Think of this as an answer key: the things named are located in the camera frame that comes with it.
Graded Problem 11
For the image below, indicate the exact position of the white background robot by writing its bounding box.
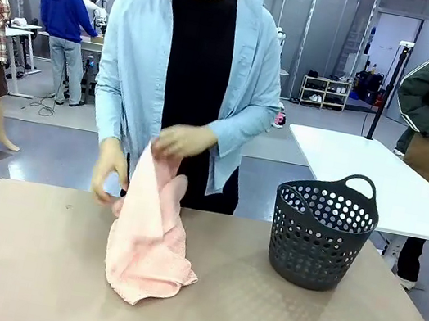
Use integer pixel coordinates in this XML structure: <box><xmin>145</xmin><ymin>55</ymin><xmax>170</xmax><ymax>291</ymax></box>
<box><xmin>75</xmin><ymin>0</ymin><xmax>113</xmax><ymax>37</ymax></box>

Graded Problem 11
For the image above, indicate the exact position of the dark grey perforated laundry basket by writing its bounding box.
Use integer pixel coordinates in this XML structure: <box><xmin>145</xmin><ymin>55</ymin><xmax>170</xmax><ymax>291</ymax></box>
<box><xmin>260</xmin><ymin>160</ymin><xmax>386</xmax><ymax>300</ymax></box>

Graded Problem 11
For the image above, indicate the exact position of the black tripod pole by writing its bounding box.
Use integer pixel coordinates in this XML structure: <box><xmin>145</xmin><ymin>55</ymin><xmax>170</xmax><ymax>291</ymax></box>
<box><xmin>366</xmin><ymin>38</ymin><xmax>414</xmax><ymax>144</ymax></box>

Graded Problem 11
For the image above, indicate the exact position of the white standing desk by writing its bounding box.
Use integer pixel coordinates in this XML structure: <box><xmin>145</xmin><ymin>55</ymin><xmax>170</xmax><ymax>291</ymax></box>
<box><xmin>0</xmin><ymin>18</ymin><xmax>50</xmax><ymax>101</ymax></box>

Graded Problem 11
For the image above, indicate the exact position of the pink terry towel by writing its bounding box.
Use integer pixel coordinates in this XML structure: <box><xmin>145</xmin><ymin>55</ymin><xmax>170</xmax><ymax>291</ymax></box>
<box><xmin>97</xmin><ymin>139</ymin><xmax>221</xmax><ymax>316</ymax></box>

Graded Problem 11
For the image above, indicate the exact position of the person's right forearm blue sleeve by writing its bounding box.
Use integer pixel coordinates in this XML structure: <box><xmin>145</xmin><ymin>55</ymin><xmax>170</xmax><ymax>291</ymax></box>
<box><xmin>86</xmin><ymin>85</ymin><xmax>138</xmax><ymax>150</ymax></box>

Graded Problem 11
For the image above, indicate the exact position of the person in blue hoodie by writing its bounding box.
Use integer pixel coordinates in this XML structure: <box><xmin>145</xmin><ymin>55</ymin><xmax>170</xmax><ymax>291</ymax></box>
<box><xmin>23</xmin><ymin>0</ymin><xmax>105</xmax><ymax>110</ymax></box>

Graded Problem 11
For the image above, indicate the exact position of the person in light blue shirt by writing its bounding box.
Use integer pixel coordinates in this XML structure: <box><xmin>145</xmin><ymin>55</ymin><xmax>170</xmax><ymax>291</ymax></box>
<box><xmin>76</xmin><ymin>0</ymin><xmax>301</xmax><ymax>222</ymax></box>

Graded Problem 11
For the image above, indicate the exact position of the wooden shoe shelf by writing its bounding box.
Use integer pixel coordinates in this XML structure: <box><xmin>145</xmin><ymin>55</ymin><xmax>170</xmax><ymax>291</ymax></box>
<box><xmin>298</xmin><ymin>73</ymin><xmax>353</xmax><ymax>113</ymax></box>

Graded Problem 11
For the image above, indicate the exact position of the person's right hand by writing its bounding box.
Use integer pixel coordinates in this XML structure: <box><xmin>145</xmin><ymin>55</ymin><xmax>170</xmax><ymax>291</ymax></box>
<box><xmin>88</xmin><ymin>135</ymin><xmax>136</xmax><ymax>209</ymax></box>

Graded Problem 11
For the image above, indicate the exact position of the person's left forearm blue sleeve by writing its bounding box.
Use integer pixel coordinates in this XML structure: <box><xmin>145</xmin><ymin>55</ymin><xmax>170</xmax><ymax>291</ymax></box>
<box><xmin>202</xmin><ymin>92</ymin><xmax>282</xmax><ymax>168</ymax></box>

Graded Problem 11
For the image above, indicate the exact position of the person's left hand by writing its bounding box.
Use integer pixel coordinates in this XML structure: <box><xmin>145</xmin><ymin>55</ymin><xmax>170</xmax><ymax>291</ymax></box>
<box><xmin>151</xmin><ymin>116</ymin><xmax>221</xmax><ymax>166</ymax></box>

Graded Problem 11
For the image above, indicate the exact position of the black floor cable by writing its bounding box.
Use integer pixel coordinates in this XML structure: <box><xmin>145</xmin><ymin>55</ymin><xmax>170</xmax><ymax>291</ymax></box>
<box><xmin>19</xmin><ymin>84</ymin><xmax>61</xmax><ymax>119</ymax></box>

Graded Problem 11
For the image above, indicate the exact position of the white rectangular table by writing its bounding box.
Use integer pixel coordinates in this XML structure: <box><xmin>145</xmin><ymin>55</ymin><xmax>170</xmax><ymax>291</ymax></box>
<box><xmin>273</xmin><ymin>122</ymin><xmax>429</xmax><ymax>242</ymax></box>

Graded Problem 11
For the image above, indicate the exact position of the black bags pile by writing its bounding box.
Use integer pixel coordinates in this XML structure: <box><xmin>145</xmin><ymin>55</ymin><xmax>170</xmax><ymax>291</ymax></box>
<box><xmin>350</xmin><ymin>68</ymin><xmax>387</xmax><ymax>107</ymax></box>

